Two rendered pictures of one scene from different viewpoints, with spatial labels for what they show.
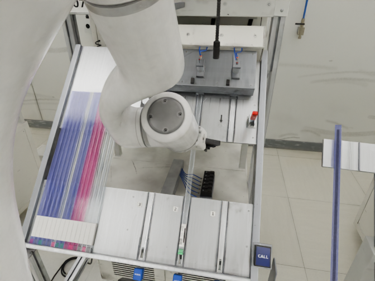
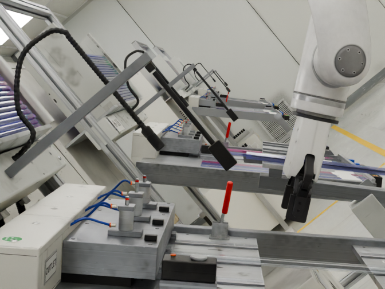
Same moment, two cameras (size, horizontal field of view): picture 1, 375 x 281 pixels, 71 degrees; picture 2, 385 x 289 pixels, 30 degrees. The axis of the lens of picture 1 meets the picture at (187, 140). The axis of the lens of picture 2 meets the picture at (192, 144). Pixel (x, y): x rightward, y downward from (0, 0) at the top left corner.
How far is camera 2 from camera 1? 138 cm
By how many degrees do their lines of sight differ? 92
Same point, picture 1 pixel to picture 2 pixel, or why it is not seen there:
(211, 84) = (165, 217)
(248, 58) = (117, 201)
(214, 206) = (373, 260)
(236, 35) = (75, 192)
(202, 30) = (52, 202)
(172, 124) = not seen: hidden behind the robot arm
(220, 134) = (246, 252)
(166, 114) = not seen: hidden behind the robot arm
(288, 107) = not seen: outside the picture
